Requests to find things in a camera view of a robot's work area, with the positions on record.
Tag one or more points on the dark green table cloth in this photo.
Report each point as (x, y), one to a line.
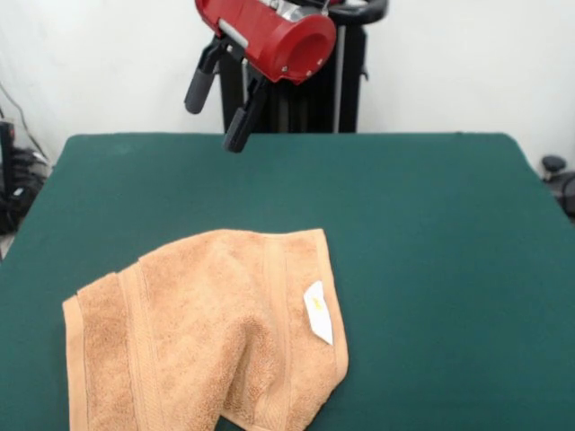
(427, 224)

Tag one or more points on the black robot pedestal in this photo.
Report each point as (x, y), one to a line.
(350, 90)

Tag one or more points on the tan terry towel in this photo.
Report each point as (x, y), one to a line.
(179, 336)

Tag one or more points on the black office chair part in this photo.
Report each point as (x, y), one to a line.
(561, 184)

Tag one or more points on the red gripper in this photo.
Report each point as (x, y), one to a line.
(269, 40)

